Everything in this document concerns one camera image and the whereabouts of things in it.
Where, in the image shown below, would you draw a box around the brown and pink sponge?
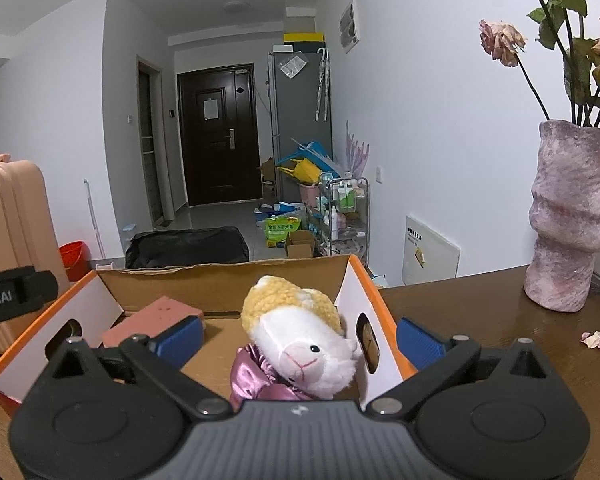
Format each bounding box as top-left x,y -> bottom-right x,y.
101,295 -> 206,350

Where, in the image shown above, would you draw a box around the side doorway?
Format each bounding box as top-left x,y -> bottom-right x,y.
136,56 -> 164,231

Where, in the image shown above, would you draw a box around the pile of blue yellow bags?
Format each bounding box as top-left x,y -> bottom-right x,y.
275,136 -> 341,186

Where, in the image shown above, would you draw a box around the purple feather decoration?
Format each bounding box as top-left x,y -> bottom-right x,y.
344,120 -> 371,179

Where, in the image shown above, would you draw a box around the black floor bag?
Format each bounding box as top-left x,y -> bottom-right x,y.
125,226 -> 251,270

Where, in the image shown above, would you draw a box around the dried pink rose bouquet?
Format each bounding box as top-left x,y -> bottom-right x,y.
478,0 -> 600,134

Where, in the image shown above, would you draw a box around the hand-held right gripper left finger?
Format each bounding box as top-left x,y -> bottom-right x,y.
49,316 -> 233,421

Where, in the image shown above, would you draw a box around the red cardboard box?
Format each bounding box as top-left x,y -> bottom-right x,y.
0,254 -> 419,411

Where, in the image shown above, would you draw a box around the dark wooden entrance door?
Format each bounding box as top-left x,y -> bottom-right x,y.
176,63 -> 263,208

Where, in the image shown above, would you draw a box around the white wall cover panel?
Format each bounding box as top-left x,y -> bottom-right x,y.
401,214 -> 462,289

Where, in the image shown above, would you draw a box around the yellow and black box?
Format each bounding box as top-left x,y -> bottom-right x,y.
283,32 -> 326,46

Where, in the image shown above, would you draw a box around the hanging white umbrellas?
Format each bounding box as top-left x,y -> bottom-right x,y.
314,47 -> 330,122

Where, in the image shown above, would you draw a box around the open brown carton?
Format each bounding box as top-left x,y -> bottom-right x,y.
259,157 -> 276,199

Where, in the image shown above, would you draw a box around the pink satin pouch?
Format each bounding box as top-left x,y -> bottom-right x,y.
228,343 -> 321,409

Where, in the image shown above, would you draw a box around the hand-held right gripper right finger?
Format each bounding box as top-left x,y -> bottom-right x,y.
368,316 -> 552,421

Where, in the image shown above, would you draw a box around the green food bag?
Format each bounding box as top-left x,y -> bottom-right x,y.
265,216 -> 303,250

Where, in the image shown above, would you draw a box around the wall electrical panel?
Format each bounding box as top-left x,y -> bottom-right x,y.
338,0 -> 361,55

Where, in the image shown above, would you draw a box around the metal trolley with bottles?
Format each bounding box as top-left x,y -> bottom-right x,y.
314,176 -> 371,261

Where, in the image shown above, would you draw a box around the pink textured vase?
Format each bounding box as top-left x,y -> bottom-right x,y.
523,119 -> 600,314

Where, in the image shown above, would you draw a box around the small cardboard floor box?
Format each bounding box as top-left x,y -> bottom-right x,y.
285,230 -> 317,260

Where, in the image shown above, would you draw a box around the white and yellow alpaca plush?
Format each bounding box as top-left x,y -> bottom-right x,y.
241,275 -> 362,401

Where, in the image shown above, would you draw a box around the grey refrigerator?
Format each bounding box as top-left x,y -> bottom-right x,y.
266,48 -> 333,204

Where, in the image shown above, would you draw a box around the plastic sleeve on refrigerator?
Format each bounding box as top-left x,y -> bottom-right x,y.
279,55 -> 307,79

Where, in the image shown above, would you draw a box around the pink ribbed suitcase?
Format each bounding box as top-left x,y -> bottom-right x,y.
0,155 -> 71,356

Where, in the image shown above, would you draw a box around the white mop stick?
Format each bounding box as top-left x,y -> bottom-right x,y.
83,178 -> 106,261

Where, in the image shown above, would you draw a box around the red plastic bucket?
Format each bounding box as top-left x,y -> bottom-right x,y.
59,241 -> 89,284

